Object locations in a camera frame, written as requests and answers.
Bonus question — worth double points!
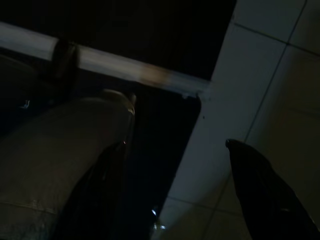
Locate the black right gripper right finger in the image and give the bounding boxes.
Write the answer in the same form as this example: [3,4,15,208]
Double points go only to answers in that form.
[224,138,320,240]

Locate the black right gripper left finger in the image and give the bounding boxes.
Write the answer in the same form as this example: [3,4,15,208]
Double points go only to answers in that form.
[53,141,132,240]

